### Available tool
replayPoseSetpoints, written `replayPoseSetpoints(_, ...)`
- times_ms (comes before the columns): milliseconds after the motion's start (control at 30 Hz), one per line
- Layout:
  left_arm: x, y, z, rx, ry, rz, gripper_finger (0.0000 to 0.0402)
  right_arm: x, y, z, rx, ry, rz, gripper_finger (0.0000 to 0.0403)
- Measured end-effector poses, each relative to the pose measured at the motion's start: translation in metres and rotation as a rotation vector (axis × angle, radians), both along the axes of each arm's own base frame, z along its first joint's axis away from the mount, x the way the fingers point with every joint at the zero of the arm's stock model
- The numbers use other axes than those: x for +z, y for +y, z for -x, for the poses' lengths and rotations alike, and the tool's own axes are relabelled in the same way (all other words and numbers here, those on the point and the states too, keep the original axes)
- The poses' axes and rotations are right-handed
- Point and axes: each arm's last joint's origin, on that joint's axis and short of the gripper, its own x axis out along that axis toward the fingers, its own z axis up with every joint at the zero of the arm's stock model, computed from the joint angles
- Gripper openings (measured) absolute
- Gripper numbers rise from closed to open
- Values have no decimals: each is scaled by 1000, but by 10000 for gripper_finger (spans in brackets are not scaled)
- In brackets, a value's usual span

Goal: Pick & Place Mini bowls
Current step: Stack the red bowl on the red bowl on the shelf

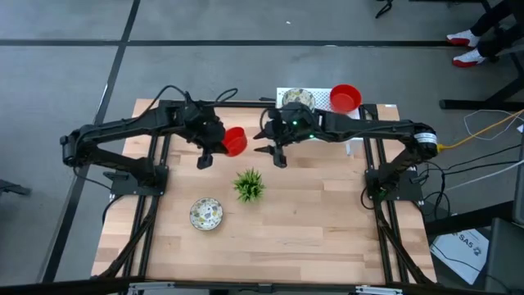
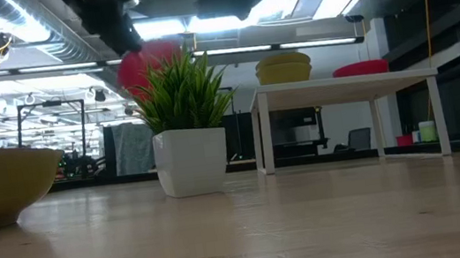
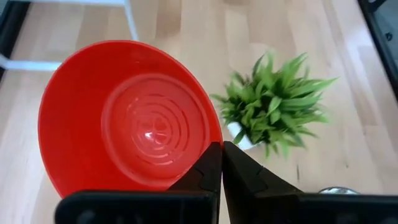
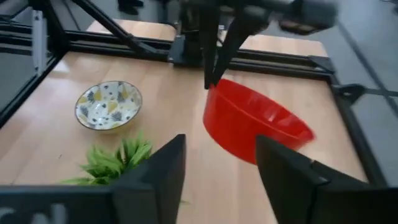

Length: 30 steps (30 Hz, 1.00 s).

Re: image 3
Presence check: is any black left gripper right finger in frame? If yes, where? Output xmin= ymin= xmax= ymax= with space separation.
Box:
xmin=223 ymin=141 xmax=398 ymax=224

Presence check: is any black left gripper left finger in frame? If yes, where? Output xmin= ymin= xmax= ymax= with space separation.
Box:
xmin=54 ymin=141 xmax=223 ymax=224

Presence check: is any pear print ceramic bowl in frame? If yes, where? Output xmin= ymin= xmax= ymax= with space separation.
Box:
xmin=317 ymin=185 xmax=361 ymax=196

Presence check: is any red plastic mini bowl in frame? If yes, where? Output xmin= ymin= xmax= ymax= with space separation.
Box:
xmin=37 ymin=39 xmax=224 ymax=200

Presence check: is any green artificial potted plant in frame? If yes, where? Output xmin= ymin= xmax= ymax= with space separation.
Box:
xmin=210 ymin=51 xmax=339 ymax=160

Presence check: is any white perforated metal shelf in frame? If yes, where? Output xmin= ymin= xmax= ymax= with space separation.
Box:
xmin=0 ymin=0 xmax=140 ymax=73

